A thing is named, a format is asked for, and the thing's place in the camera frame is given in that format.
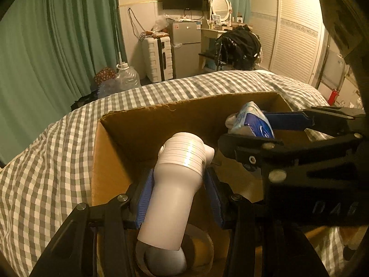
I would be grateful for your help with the tape roll in box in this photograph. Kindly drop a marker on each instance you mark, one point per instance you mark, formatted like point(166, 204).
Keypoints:
point(194, 258)

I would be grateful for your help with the brown cardboard box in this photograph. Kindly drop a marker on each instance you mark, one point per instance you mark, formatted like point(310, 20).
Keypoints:
point(127, 144)

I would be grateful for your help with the blue white tissue pack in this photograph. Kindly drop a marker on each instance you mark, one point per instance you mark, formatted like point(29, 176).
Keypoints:
point(249, 121)

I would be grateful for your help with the red fire extinguisher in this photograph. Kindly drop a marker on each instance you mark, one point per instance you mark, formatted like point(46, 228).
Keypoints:
point(332, 98)

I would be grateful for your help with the oval vanity mirror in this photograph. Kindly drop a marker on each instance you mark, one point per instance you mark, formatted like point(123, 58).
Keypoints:
point(220, 10)

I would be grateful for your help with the silver mini fridge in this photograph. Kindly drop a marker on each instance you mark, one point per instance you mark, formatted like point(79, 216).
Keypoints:
point(185, 47)

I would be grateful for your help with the grey white checkered bedspread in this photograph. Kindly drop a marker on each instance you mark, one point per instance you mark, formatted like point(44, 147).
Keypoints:
point(41, 185)

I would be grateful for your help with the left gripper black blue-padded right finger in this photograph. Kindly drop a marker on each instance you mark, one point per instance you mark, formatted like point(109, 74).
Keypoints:
point(259, 240)

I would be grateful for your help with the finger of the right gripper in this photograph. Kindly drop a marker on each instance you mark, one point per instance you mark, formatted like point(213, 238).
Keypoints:
point(252, 152)
point(330, 120)

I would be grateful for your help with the white sliding wardrobe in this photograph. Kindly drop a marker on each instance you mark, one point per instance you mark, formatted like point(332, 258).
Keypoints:
point(291, 33)

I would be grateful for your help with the green curtain left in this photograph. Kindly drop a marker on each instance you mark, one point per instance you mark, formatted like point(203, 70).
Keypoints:
point(50, 52)

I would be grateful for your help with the white suitcase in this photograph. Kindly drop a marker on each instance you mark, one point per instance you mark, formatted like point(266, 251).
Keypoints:
point(158, 58)

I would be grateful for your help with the white spray bottle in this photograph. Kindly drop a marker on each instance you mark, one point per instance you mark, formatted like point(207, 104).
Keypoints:
point(178, 175)

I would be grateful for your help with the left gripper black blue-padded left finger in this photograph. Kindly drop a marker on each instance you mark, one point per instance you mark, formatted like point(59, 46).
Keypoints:
point(73, 250)

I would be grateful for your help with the clear water jug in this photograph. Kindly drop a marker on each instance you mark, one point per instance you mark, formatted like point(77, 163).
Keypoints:
point(127, 77)

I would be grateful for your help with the red patterned bag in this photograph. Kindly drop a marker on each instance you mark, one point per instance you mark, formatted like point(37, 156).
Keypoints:
point(105, 74)

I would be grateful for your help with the white vanity desk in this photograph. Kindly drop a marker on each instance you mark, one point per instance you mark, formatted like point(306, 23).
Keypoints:
point(208, 38)

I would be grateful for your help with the black jacket on chair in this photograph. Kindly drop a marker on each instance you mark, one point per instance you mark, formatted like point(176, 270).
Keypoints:
point(239, 48)

